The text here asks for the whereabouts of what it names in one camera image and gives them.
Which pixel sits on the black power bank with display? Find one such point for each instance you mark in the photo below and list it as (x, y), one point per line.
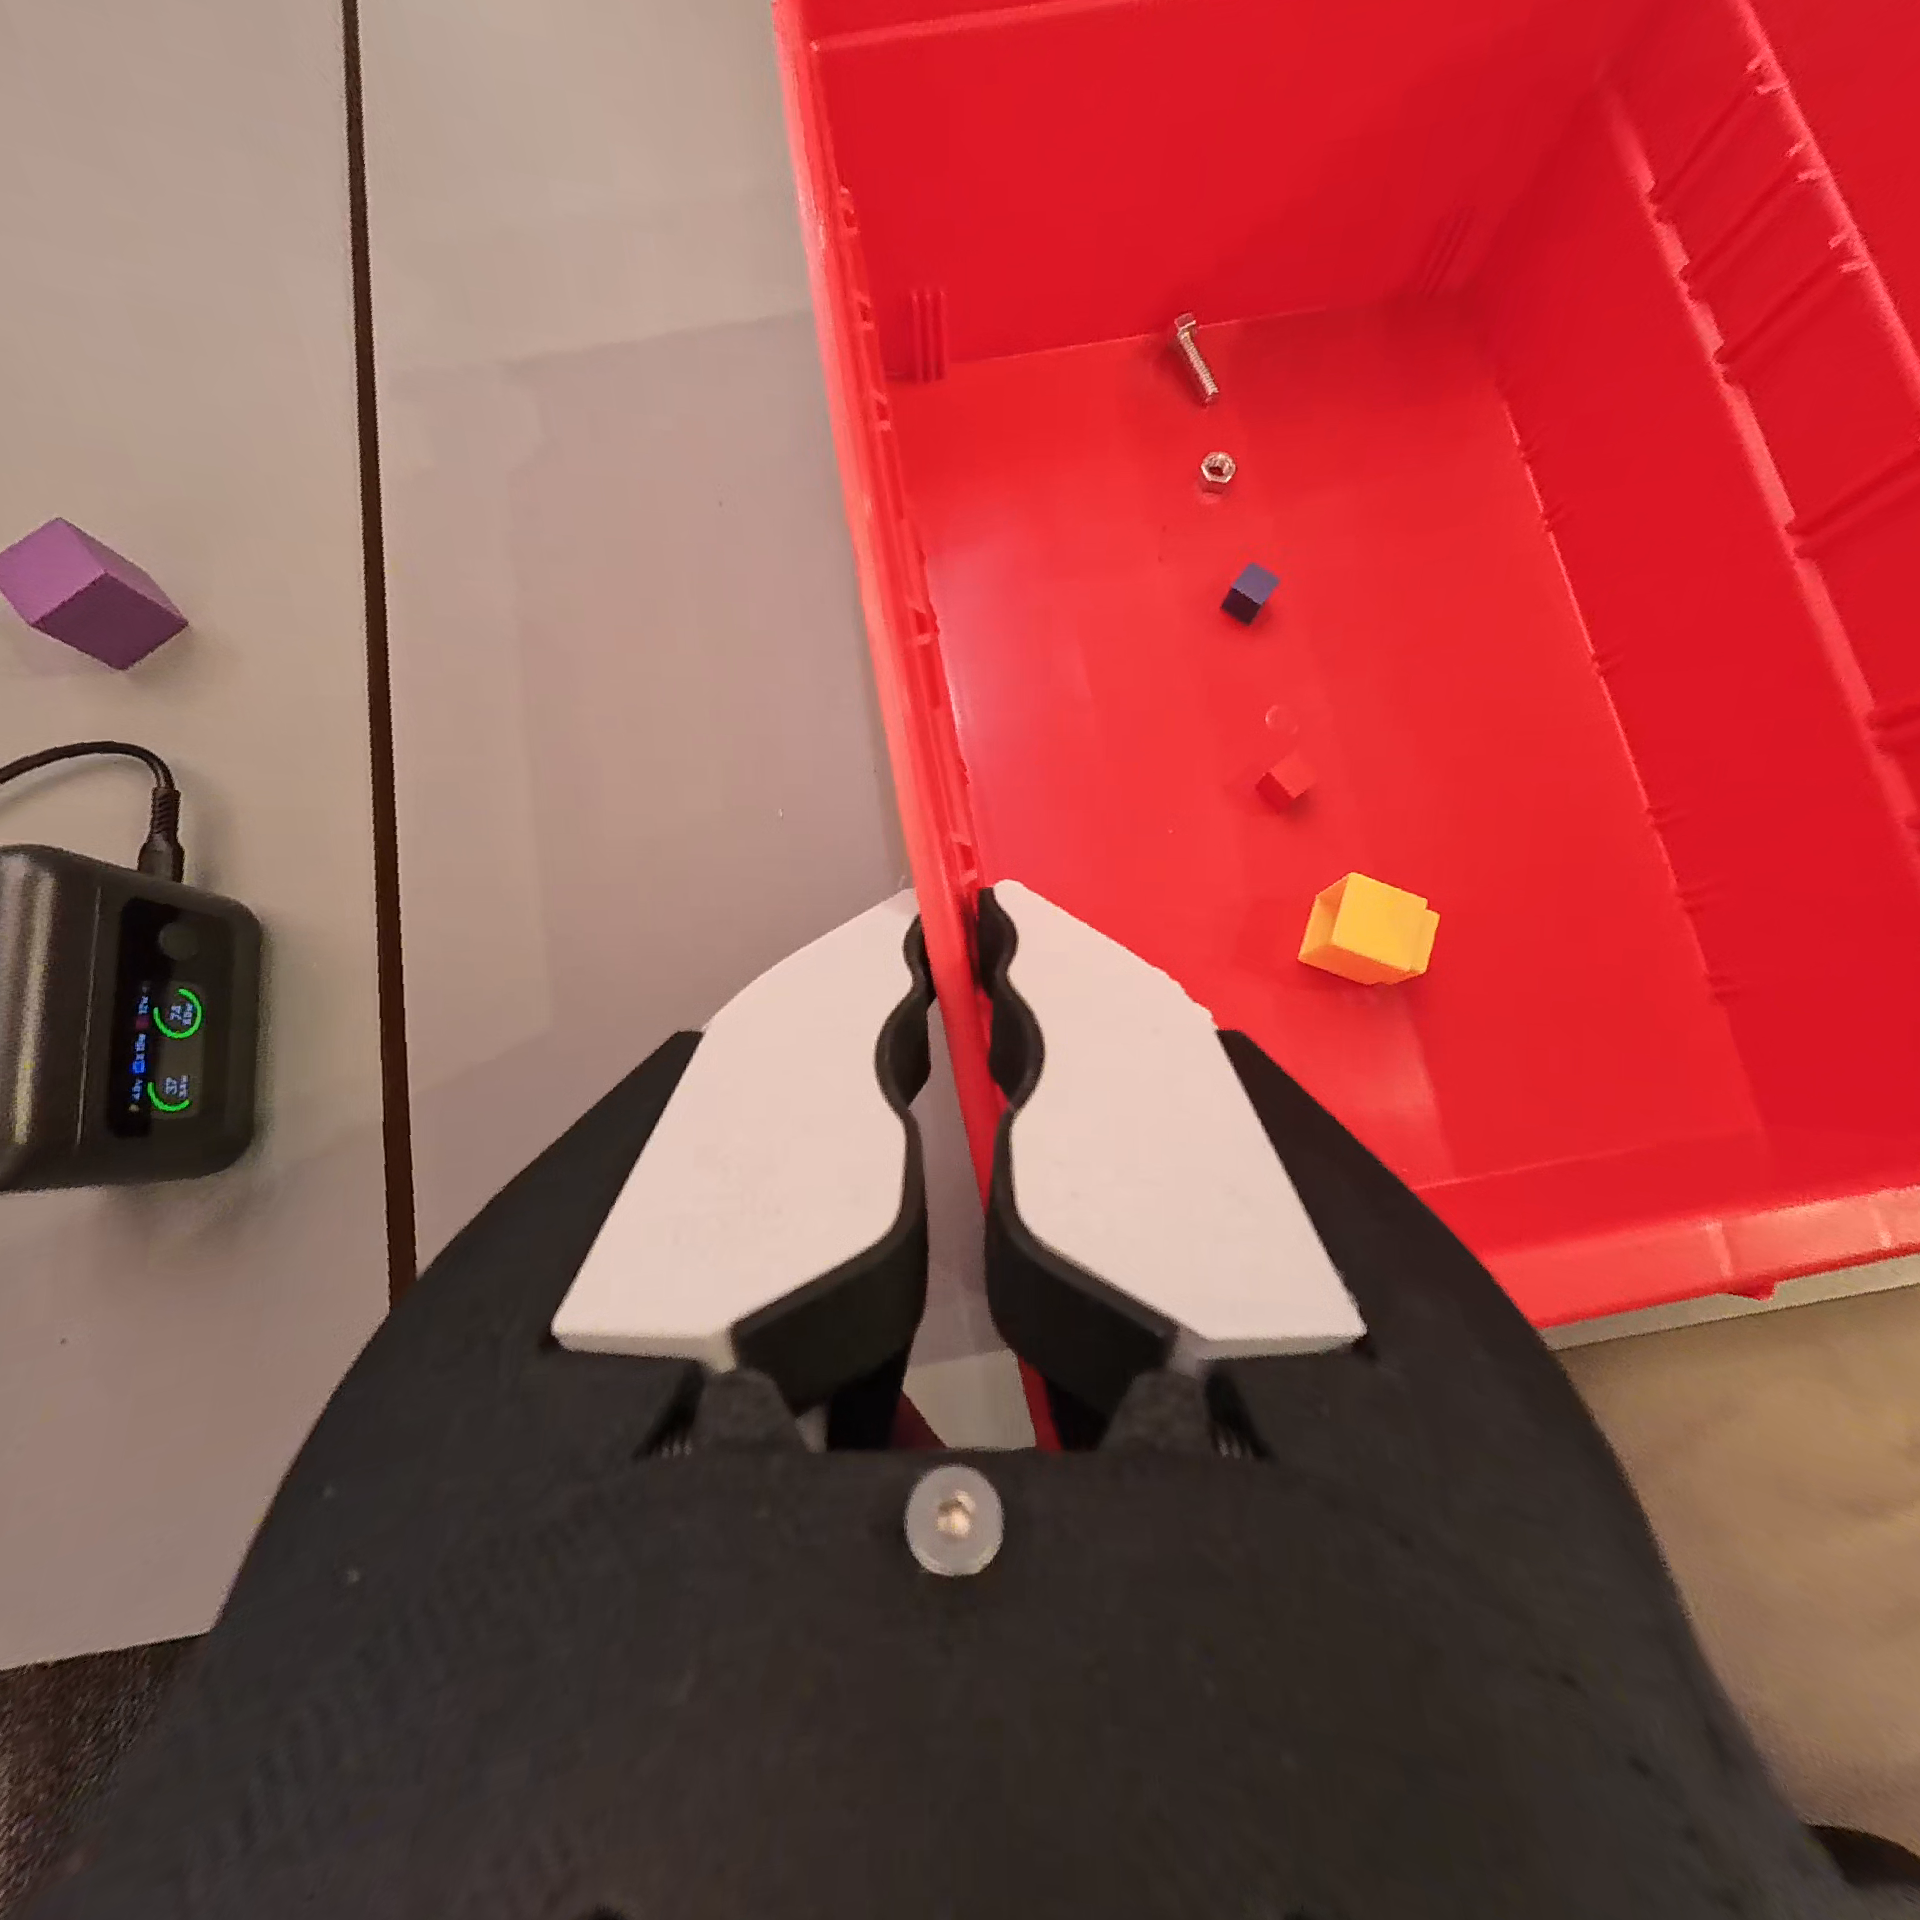
(74, 1020)

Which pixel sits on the dark blue small cube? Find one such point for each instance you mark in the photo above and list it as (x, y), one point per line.
(1248, 596)

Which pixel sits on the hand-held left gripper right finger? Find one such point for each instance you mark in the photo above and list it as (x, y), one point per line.
(1154, 1171)

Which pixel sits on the purple block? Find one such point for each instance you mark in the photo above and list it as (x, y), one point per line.
(91, 596)

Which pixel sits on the silver hex nut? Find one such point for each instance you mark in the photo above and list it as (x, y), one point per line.
(1216, 471)

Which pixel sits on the red small cube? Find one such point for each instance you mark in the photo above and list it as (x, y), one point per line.
(1286, 784)

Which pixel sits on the silver bolt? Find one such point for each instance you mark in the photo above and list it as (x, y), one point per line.
(1196, 361)

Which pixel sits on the yellow plastic block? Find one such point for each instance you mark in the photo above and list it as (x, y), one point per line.
(1368, 930)

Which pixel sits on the red plastic bin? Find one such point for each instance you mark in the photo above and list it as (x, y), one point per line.
(1575, 750)

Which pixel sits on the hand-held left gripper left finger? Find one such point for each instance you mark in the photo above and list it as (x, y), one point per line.
(750, 1171)

